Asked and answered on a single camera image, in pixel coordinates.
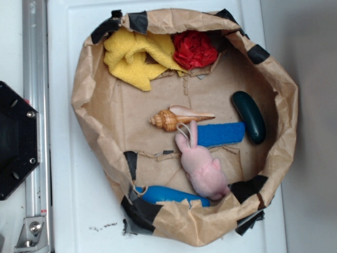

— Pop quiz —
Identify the yellow cloth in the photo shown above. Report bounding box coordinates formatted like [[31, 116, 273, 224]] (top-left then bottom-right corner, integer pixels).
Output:
[[104, 27, 187, 91]]

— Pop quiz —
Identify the spiral seashell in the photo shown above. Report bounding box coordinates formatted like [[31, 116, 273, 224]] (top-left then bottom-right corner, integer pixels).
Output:
[[149, 104, 215, 132]]

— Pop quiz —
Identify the blue sponge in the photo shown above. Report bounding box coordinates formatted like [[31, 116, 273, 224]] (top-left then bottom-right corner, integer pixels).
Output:
[[197, 122, 245, 147]]

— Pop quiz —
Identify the brown paper bag bin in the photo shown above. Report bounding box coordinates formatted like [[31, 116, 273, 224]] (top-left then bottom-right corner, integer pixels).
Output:
[[72, 8, 298, 247]]

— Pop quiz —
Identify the pink plush bunny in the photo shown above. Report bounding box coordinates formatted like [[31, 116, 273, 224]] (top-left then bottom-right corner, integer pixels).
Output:
[[175, 120, 230, 201]]

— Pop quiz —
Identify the blue oblong plastic object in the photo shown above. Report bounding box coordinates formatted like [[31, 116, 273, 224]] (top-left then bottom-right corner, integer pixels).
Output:
[[135, 186, 211, 207]]

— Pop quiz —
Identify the red crumpled tissue paper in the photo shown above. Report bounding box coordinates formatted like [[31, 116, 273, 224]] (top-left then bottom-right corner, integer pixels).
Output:
[[173, 31, 219, 70]]

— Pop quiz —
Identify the dark green oblong object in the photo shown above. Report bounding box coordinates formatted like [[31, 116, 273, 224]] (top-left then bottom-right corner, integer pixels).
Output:
[[231, 91, 266, 144]]

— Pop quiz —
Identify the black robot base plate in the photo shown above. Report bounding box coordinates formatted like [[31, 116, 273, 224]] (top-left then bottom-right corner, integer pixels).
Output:
[[1, 81, 39, 201]]

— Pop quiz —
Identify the aluminium extrusion rail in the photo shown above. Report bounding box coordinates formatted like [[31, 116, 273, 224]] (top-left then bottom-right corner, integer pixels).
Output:
[[22, 1, 54, 252]]

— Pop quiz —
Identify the metal corner bracket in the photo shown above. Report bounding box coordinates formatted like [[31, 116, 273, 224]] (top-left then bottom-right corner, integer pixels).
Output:
[[14, 216, 48, 252]]

